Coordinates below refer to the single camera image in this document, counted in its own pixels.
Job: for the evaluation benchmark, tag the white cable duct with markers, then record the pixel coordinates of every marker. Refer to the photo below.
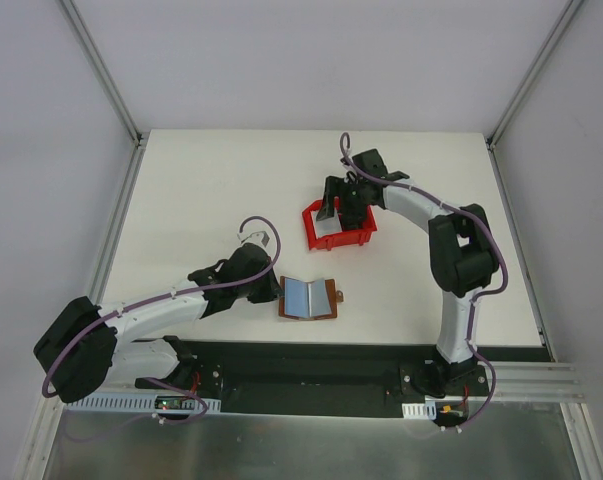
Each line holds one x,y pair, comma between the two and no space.
144,403
419,411

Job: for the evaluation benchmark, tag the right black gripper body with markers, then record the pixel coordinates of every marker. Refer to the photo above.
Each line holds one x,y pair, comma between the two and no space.
343,188

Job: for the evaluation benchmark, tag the left white cable duct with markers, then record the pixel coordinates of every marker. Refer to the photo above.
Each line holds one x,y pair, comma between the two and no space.
144,403

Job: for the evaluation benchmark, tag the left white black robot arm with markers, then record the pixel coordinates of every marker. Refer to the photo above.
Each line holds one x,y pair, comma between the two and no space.
89,345

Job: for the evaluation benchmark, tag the red plastic bin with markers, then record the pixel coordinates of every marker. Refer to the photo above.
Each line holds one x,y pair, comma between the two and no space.
358,236

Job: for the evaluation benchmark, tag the left aluminium frame post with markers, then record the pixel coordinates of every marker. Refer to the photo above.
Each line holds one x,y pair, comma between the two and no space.
80,30

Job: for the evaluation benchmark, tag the aluminium frame post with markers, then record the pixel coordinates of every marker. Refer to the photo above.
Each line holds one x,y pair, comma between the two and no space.
80,30
540,61

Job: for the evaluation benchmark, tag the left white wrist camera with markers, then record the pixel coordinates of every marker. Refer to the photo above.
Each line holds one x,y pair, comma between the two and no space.
258,238

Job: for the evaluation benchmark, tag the right aluminium frame post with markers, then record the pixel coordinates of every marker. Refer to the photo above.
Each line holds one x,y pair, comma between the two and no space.
540,61

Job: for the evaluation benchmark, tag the brown leather card holder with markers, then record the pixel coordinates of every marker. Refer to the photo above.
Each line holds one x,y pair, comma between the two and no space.
309,301

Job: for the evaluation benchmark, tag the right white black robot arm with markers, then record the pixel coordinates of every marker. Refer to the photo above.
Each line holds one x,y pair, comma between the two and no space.
463,255

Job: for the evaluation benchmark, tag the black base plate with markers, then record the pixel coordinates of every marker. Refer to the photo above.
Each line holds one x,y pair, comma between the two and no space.
336,380

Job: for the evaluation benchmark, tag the right white cable duct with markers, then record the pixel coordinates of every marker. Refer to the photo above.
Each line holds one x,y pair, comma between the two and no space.
419,411

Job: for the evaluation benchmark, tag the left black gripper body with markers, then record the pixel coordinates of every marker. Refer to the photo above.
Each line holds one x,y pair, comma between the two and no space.
272,284

